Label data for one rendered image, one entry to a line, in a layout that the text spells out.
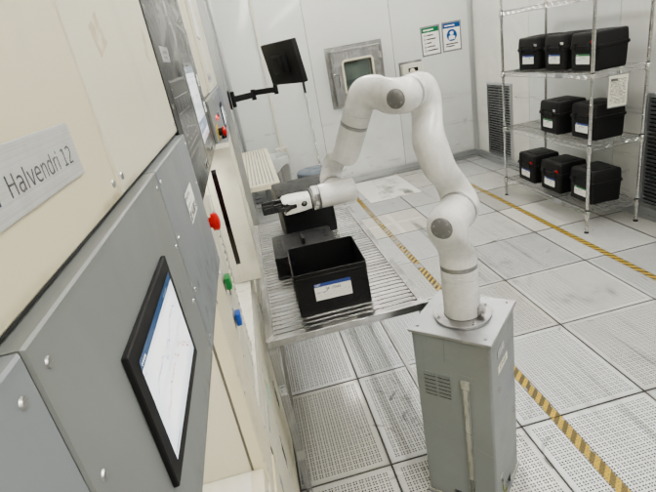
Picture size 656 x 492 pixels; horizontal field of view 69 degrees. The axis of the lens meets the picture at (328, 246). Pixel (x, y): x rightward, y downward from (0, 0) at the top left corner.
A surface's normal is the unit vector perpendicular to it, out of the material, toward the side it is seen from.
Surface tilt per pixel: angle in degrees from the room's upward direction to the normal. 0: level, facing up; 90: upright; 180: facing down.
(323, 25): 90
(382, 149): 90
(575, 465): 0
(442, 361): 90
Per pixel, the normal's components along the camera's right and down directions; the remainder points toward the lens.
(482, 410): -0.55, 0.41
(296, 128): 0.18, 0.35
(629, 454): -0.17, -0.91
